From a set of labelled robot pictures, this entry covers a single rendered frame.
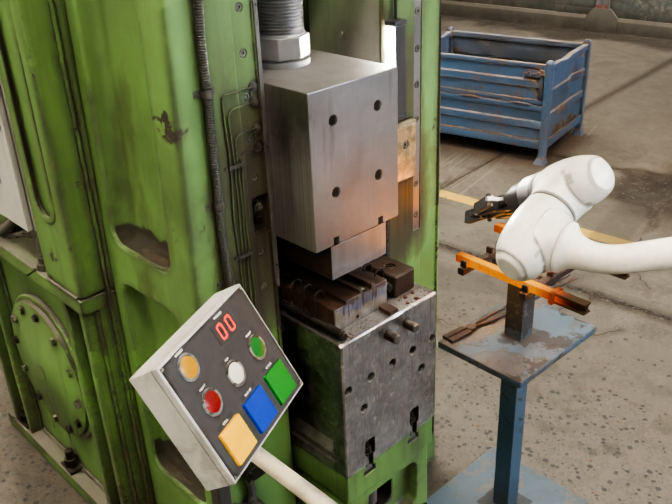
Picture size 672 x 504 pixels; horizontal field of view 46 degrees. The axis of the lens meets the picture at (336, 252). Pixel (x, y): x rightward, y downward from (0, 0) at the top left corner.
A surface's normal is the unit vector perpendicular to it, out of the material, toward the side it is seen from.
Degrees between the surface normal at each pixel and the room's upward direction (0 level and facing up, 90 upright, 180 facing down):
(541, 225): 30
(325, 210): 90
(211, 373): 60
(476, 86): 89
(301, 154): 90
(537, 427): 0
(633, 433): 0
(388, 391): 90
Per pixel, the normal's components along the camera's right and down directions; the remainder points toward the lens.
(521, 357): -0.04, -0.89
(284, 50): 0.36, 0.41
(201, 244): 0.69, 0.30
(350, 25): -0.72, 0.34
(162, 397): -0.36, 0.44
